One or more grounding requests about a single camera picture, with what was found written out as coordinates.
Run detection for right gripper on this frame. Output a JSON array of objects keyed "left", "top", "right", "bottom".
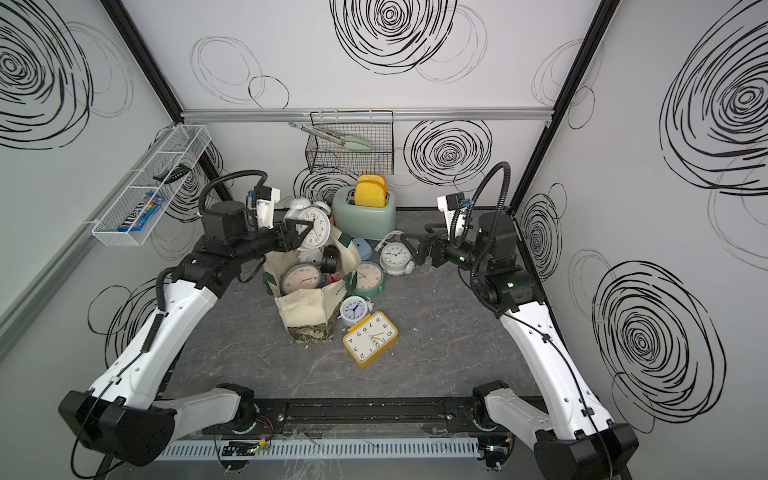
[{"left": 403, "top": 220, "right": 491, "bottom": 278}]

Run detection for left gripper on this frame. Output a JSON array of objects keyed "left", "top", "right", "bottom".
[{"left": 233, "top": 220, "right": 313, "bottom": 267}]

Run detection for blue round beige clock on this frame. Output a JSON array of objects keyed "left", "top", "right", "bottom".
[{"left": 280, "top": 263, "right": 324, "bottom": 295}]

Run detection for silver twin bell clock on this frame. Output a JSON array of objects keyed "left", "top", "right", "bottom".
[{"left": 285, "top": 197, "right": 332, "bottom": 251}]

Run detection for white twin bell clock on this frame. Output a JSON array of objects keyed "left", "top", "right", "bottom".
[{"left": 379, "top": 242, "right": 415, "bottom": 276}]

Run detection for pink twin bell clock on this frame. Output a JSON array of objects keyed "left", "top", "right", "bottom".
[{"left": 324, "top": 272, "right": 344, "bottom": 286}]

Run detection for cream canvas tote bag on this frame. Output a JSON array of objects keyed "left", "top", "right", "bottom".
[{"left": 263, "top": 227, "right": 361, "bottom": 344}]

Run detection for green round pastel clock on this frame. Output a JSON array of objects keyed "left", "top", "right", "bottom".
[{"left": 353, "top": 261, "right": 385, "bottom": 298}]

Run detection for yellow rectangular clock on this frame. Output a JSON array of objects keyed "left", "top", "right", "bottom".
[{"left": 343, "top": 311, "right": 399, "bottom": 368}]

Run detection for white square clock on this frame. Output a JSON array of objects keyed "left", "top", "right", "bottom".
[{"left": 298, "top": 248, "right": 324, "bottom": 267}]

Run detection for black twin bell clock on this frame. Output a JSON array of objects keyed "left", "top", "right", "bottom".
[{"left": 320, "top": 245, "right": 340, "bottom": 274}]

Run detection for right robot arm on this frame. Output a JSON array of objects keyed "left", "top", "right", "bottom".
[{"left": 401, "top": 212, "right": 639, "bottom": 479}]

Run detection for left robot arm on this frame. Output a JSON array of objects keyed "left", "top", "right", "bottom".
[{"left": 58, "top": 201, "right": 314, "bottom": 466}]

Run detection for light blue clock back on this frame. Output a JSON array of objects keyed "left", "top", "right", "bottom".
[{"left": 353, "top": 237, "right": 373, "bottom": 261}]

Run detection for white purple face clock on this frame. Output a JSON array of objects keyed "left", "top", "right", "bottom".
[{"left": 339, "top": 295, "right": 373, "bottom": 327}]

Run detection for black remote control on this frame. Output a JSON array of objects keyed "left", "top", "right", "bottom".
[{"left": 153, "top": 164, "right": 191, "bottom": 185}]

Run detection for blue candy packet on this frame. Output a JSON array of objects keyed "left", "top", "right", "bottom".
[{"left": 117, "top": 192, "right": 165, "bottom": 232}]

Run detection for mint green toaster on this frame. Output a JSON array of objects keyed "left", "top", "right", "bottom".
[{"left": 331, "top": 186, "right": 397, "bottom": 240}]

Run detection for yellow toast slice front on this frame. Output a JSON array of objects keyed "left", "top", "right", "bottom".
[{"left": 354, "top": 179, "right": 387, "bottom": 208}]

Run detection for yellow toast slice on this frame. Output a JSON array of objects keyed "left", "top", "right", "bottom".
[
  {"left": 354, "top": 179, "right": 387, "bottom": 208},
  {"left": 357, "top": 174, "right": 386, "bottom": 185}
]

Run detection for yellow toast slice back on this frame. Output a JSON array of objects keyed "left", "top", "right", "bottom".
[{"left": 357, "top": 174, "right": 386, "bottom": 185}]

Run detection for mint green tongs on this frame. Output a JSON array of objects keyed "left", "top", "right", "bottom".
[{"left": 288, "top": 122, "right": 373, "bottom": 153}]

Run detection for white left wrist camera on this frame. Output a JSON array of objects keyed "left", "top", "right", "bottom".
[{"left": 254, "top": 185, "right": 281, "bottom": 229}]

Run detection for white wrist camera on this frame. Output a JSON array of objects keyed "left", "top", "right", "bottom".
[
  {"left": 254, "top": 185, "right": 281, "bottom": 229},
  {"left": 437, "top": 192, "right": 467, "bottom": 238}
]

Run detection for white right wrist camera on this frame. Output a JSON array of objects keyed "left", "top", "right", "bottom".
[{"left": 437, "top": 192, "right": 467, "bottom": 238}]

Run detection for white wire shelf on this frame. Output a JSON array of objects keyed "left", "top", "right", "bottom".
[{"left": 91, "top": 124, "right": 211, "bottom": 247}]

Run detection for black wire basket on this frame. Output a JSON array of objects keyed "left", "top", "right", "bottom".
[{"left": 298, "top": 109, "right": 395, "bottom": 175}]

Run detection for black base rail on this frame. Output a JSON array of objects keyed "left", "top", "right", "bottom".
[{"left": 255, "top": 396, "right": 497, "bottom": 433}]

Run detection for grey slotted cable duct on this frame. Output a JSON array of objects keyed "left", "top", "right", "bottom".
[{"left": 157, "top": 437, "right": 481, "bottom": 462}]

